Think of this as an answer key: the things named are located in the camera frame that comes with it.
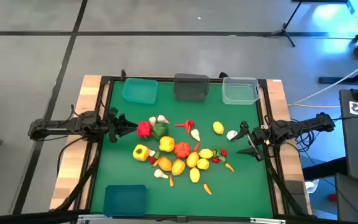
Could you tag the green bell pepper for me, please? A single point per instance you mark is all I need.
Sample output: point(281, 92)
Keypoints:
point(160, 131)

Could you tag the black desk leg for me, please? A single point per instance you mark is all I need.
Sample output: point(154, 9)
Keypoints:
point(346, 79)

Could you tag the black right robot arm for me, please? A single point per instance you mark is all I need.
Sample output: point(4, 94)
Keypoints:
point(300, 126)

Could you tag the green table mat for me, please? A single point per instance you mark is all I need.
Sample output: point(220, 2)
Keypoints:
point(244, 193)

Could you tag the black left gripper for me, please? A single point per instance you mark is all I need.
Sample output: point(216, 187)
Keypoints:
point(112, 124)

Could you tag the small orange chili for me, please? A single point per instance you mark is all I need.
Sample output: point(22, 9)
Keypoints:
point(156, 162)
point(171, 181)
point(207, 188)
point(229, 167)

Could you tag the clear plastic bin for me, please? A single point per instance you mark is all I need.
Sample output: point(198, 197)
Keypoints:
point(240, 91)

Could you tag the long thin red chili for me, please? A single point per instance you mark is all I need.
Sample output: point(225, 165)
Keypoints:
point(180, 125)

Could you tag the grey translucent plastic bin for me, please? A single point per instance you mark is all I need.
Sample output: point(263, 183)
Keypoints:
point(191, 87)

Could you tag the teal translucent plastic bin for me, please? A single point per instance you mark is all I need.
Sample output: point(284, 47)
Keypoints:
point(140, 91)

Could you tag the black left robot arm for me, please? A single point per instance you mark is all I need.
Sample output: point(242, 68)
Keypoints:
point(57, 124)

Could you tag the small red pepper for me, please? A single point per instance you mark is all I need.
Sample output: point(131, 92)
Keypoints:
point(152, 160)
point(215, 160)
point(224, 152)

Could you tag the black clamp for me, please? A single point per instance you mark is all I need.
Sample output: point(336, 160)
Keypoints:
point(123, 73)
point(223, 74)

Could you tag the small white garlic bulb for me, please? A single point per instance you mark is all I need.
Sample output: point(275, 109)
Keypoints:
point(151, 152)

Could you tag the red bell pepper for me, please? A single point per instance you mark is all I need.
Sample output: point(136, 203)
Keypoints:
point(144, 129)

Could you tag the grey cabinet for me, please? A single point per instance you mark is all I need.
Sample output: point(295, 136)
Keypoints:
point(356, 199)

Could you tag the black tripod stand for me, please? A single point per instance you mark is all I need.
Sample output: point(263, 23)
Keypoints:
point(286, 28)

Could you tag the silver metal bracket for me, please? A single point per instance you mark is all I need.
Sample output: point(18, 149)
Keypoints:
point(267, 221)
point(95, 217)

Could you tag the orange fruit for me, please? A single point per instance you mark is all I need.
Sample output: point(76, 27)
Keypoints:
point(178, 167)
point(165, 164)

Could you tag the small green pepper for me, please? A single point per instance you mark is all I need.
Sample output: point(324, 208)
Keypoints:
point(222, 158)
point(216, 152)
point(157, 154)

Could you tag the dark blue plastic bin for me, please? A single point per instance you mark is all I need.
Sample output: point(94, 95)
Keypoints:
point(125, 200)

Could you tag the red-orange ribbed tomato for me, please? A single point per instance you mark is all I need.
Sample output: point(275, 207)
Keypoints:
point(182, 150)

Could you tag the small red object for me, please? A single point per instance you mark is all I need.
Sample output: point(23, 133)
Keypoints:
point(332, 198)

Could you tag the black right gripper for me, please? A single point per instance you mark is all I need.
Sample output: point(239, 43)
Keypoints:
point(259, 137)

